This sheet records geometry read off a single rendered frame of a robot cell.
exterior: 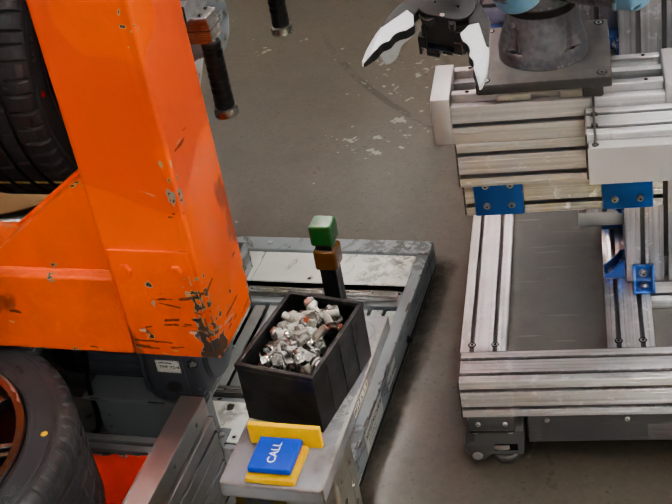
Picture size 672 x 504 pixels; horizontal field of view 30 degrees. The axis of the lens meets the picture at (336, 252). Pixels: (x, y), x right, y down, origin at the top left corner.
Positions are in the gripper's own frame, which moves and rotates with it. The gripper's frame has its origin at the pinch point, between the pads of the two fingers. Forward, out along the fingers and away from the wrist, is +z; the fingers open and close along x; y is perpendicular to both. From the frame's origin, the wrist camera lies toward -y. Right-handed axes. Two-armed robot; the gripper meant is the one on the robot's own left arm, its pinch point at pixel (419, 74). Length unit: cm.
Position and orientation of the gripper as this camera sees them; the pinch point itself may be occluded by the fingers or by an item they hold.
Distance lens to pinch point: 154.0
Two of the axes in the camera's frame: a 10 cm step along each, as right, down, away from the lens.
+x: -9.3, -2.3, 3.0
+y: 1.4, 5.2, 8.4
